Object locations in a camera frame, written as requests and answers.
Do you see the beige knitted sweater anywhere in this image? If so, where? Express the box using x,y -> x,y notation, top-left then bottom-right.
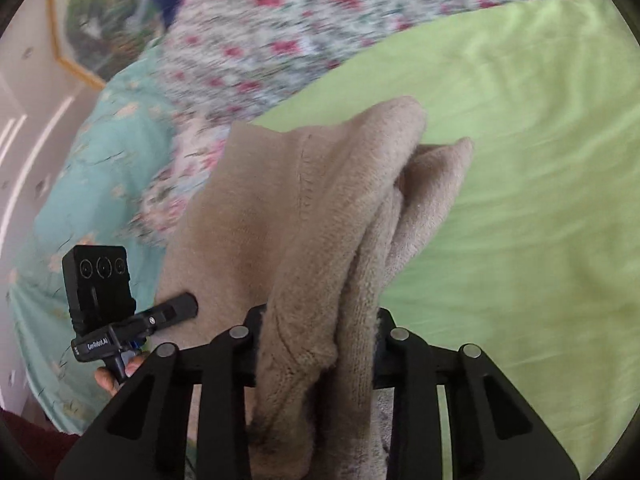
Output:
156,96 -> 473,479

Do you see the lime green bed sheet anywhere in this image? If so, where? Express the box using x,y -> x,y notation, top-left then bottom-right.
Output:
259,0 -> 639,474

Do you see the red floral white quilt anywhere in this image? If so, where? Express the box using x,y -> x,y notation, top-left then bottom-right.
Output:
131,0 -> 609,252

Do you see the teal floral blanket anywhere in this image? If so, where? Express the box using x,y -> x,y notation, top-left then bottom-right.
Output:
6,44 -> 174,434

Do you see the gold framed painting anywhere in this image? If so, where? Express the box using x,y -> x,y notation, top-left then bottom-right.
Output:
47,0 -> 165,90

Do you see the person's left hand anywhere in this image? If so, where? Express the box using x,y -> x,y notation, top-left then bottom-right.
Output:
94,352 -> 149,398

